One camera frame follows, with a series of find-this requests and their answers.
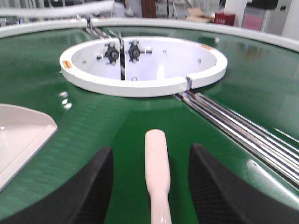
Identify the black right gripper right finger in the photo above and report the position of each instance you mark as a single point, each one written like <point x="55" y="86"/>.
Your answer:
<point x="221" y="197"/>

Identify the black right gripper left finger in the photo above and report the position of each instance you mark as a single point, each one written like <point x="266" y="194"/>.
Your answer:
<point x="83" y="199"/>

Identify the pink hand broom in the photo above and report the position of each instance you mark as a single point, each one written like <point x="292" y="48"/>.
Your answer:
<point x="157" y="176"/>

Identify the pink plastic dustpan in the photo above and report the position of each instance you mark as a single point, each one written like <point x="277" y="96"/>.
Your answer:
<point x="23" y="131"/>

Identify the white outer conveyor rim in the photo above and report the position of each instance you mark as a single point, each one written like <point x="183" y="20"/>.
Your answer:
<point x="39" y="26"/>

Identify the near metal roller strip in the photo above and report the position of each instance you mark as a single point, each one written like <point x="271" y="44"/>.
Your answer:
<point x="274" y="152"/>

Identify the metal roller strip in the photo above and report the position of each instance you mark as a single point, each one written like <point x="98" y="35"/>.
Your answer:
<point x="274" y="152"/>
<point x="97" y="32"/>

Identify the orange warning sticker left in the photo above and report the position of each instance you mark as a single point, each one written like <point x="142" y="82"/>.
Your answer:
<point x="66" y="64"/>

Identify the orange warning sticker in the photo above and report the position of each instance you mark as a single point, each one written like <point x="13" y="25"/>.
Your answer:
<point x="66" y="64"/>
<point x="206" y="47"/>

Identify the orange warning sticker right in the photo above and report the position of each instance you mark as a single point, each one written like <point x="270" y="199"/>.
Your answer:
<point x="206" y="47"/>

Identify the far metal roller strip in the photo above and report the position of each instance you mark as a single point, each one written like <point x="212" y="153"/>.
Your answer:
<point x="97" y="32"/>

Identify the red box in background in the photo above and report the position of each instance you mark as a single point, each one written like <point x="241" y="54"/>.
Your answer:
<point x="224" y="19"/>

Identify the left black bearing mount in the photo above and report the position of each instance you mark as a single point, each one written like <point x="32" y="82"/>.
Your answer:
<point x="112" y="54"/>

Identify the black bearing mount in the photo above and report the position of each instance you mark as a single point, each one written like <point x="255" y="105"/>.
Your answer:
<point x="112" y="54"/>
<point x="135" y="51"/>

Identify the right black bearing mount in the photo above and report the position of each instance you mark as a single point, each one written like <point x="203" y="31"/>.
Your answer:
<point x="135" y="51"/>

